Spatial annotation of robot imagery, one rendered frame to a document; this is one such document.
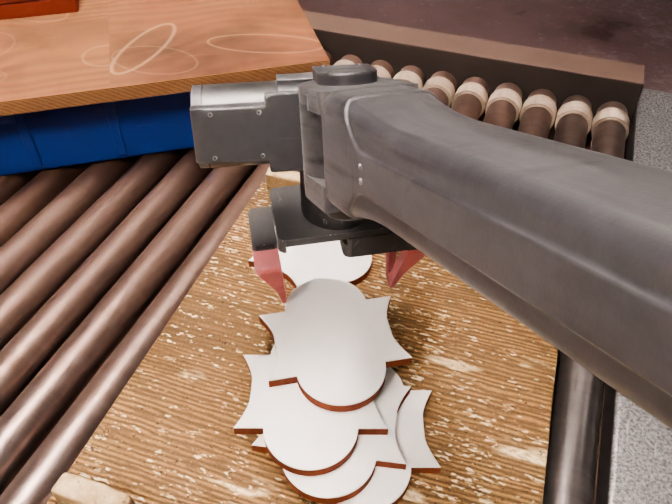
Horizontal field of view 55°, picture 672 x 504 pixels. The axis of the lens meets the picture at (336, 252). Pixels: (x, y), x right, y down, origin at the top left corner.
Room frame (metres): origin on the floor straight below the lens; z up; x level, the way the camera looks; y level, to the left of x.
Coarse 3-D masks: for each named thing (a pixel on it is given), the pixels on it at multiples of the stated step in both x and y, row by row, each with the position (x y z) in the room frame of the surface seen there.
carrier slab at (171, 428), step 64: (256, 192) 0.58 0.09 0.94; (384, 256) 0.47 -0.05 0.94; (192, 320) 0.39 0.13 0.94; (256, 320) 0.39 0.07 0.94; (448, 320) 0.39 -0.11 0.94; (512, 320) 0.39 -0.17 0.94; (128, 384) 0.32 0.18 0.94; (192, 384) 0.32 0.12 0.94; (448, 384) 0.32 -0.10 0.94; (512, 384) 0.32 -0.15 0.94; (128, 448) 0.26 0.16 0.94; (192, 448) 0.26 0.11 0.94; (448, 448) 0.26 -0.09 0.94; (512, 448) 0.26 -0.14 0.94
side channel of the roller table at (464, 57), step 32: (320, 32) 0.97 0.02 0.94; (352, 32) 0.96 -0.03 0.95; (384, 32) 0.96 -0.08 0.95; (416, 32) 0.96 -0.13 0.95; (416, 64) 0.92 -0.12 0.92; (448, 64) 0.90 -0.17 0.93; (480, 64) 0.88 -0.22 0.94; (512, 64) 0.87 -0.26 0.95; (544, 64) 0.86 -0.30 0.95; (576, 64) 0.86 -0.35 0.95; (608, 64) 0.86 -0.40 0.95; (608, 96) 0.82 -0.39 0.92
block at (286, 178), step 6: (270, 174) 0.58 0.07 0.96; (276, 174) 0.58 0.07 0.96; (282, 174) 0.58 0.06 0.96; (288, 174) 0.58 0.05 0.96; (294, 174) 0.58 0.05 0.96; (270, 180) 0.58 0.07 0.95; (276, 180) 0.58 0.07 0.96; (282, 180) 0.57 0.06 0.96; (288, 180) 0.57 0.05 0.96; (294, 180) 0.57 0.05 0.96; (270, 186) 0.58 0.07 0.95; (276, 186) 0.58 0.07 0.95; (282, 186) 0.57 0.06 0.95
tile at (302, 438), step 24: (264, 360) 0.32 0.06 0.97; (264, 384) 0.30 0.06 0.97; (288, 384) 0.30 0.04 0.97; (264, 408) 0.27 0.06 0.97; (288, 408) 0.27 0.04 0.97; (312, 408) 0.27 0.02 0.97; (360, 408) 0.27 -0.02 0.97; (240, 432) 0.26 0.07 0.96; (264, 432) 0.25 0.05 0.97; (288, 432) 0.25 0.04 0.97; (312, 432) 0.25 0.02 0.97; (336, 432) 0.25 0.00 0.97; (360, 432) 0.26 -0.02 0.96; (384, 432) 0.26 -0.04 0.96; (288, 456) 0.23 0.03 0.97; (312, 456) 0.23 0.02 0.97; (336, 456) 0.23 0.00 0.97
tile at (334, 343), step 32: (320, 288) 0.39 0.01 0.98; (352, 288) 0.39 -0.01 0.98; (288, 320) 0.36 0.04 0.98; (320, 320) 0.36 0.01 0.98; (352, 320) 0.36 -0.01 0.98; (384, 320) 0.36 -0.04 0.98; (288, 352) 0.32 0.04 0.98; (320, 352) 0.32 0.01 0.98; (352, 352) 0.32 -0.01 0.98; (384, 352) 0.32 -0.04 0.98; (320, 384) 0.29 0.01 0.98; (352, 384) 0.29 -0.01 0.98
